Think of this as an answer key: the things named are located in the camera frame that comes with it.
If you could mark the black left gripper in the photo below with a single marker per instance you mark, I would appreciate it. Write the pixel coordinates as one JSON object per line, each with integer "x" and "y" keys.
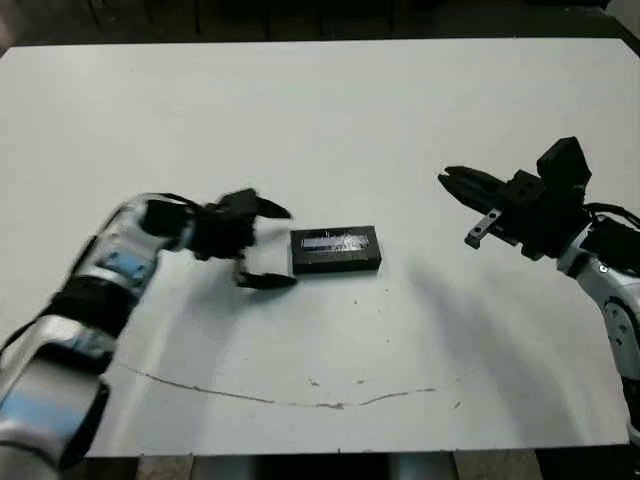
{"x": 220, "y": 235}

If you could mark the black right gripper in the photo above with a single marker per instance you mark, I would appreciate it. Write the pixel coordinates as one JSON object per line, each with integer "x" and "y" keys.
{"x": 535, "y": 215}

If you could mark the black box lid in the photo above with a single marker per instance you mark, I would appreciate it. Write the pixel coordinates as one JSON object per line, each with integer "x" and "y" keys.
{"x": 335, "y": 250}

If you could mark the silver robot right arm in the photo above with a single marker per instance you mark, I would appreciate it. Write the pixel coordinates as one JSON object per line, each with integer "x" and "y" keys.
{"x": 615, "y": 300}

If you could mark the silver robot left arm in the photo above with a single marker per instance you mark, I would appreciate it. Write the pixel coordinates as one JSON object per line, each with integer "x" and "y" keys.
{"x": 75, "y": 300}

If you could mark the silver robot left leg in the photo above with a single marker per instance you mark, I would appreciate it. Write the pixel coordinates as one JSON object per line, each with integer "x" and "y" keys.
{"x": 225, "y": 467}

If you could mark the silver robot leg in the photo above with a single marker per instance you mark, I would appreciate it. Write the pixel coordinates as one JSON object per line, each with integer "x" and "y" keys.
{"x": 422, "y": 467}
{"x": 225, "y": 467}

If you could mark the silver robot right leg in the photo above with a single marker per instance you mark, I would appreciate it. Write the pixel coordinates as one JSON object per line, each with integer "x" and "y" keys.
{"x": 422, "y": 467}

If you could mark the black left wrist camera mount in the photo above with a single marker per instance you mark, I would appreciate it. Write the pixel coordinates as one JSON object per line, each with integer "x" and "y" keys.
{"x": 237, "y": 200}

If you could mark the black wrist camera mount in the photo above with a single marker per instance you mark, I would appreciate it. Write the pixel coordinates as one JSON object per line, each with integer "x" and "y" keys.
{"x": 565, "y": 160}
{"x": 237, "y": 200}

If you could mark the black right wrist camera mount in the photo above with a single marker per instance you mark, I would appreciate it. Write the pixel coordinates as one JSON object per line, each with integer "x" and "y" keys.
{"x": 565, "y": 160}

